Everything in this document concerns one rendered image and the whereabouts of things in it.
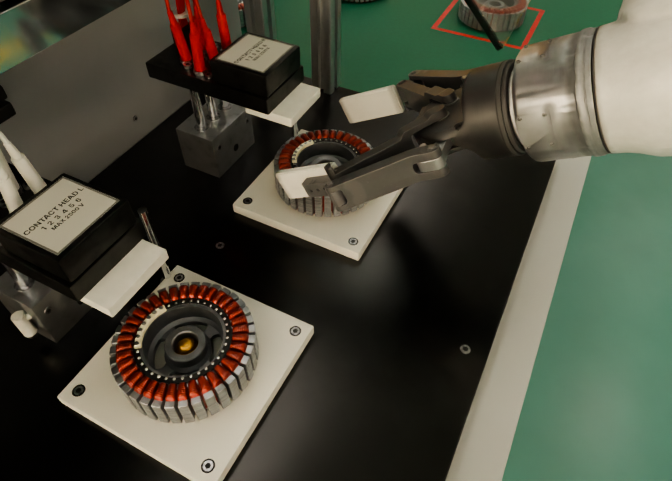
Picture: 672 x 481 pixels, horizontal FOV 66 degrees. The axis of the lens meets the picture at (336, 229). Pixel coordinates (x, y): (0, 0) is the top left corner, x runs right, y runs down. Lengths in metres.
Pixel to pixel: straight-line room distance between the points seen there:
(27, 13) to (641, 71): 0.37
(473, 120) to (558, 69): 0.07
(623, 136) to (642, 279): 1.33
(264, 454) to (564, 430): 1.01
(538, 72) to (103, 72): 0.45
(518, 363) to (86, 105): 0.51
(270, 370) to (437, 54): 0.61
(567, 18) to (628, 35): 0.68
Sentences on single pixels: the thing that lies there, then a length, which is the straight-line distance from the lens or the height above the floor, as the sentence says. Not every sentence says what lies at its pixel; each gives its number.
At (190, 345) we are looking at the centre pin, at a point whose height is 0.81.
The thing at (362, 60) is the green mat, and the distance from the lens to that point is 0.86.
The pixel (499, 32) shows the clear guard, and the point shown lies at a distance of 0.37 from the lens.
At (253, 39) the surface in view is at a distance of 0.56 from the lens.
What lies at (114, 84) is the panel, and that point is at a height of 0.85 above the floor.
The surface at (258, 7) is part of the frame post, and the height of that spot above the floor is 0.87.
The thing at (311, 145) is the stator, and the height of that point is 0.81.
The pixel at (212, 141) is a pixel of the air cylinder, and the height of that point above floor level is 0.82.
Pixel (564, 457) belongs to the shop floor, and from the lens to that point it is 1.34.
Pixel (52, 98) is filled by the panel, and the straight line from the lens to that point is 0.60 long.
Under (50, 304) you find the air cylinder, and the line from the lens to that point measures 0.50.
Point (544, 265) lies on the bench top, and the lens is 0.59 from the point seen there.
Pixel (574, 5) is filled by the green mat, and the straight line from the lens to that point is 1.13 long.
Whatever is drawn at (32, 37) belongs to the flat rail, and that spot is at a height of 1.02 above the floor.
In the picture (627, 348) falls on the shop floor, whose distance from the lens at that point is 1.55.
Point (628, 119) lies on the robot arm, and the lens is 0.39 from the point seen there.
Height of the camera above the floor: 1.18
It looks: 48 degrees down
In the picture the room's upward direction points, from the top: 1 degrees clockwise
